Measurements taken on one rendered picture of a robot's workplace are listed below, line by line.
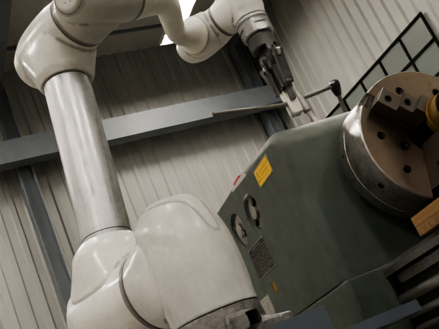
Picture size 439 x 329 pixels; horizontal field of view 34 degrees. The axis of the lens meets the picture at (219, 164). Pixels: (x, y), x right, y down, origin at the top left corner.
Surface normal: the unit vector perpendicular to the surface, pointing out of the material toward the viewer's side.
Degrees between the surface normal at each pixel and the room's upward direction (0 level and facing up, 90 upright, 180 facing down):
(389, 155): 90
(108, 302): 87
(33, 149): 90
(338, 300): 90
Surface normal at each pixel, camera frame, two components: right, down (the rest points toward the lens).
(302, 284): -0.89, 0.27
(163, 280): -0.67, 0.05
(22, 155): 0.32, -0.44
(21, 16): 0.38, 0.87
